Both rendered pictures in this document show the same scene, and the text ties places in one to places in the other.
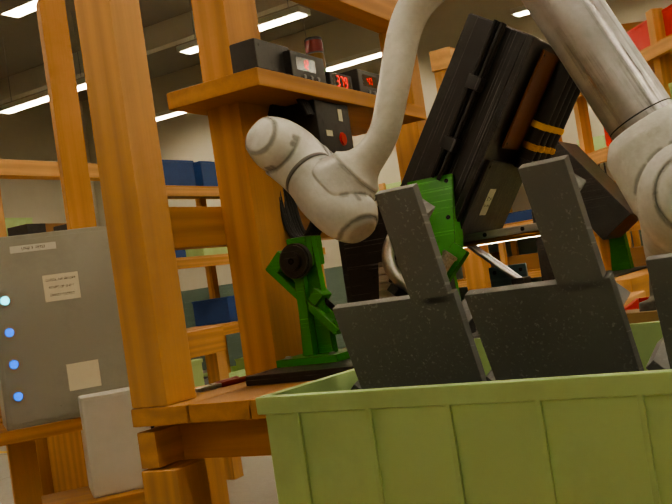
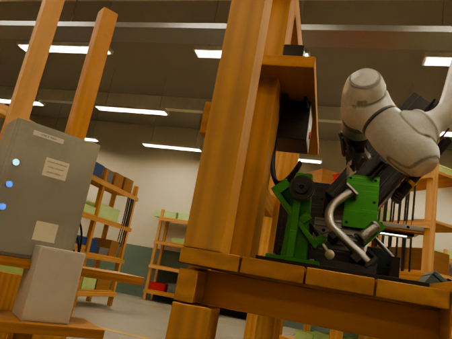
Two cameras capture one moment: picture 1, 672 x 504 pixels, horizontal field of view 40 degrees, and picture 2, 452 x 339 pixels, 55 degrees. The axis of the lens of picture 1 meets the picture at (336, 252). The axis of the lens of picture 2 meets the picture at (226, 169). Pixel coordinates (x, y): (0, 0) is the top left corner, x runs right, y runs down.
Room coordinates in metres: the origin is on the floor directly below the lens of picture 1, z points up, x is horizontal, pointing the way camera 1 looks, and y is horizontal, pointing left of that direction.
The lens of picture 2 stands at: (0.79, 0.61, 0.83)
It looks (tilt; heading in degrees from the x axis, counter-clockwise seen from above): 14 degrees up; 346
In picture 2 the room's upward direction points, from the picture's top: 10 degrees clockwise
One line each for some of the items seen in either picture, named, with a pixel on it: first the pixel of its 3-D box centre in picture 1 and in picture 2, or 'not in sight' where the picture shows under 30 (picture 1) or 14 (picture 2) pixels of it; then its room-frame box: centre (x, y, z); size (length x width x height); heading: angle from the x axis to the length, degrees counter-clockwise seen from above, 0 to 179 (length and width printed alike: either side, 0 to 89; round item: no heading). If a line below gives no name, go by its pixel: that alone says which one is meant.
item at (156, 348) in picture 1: (310, 169); (272, 148); (2.40, 0.03, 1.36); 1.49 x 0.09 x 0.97; 151
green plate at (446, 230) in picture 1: (437, 220); (360, 203); (2.16, -0.25, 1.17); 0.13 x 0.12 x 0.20; 151
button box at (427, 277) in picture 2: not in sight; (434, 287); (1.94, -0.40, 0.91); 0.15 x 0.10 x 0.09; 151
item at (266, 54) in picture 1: (261, 60); (294, 64); (2.11, 0.10, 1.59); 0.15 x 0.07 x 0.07; 151
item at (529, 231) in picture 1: (478, 239); (365, 226); (2.27, -0.35, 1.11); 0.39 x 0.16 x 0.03; 61
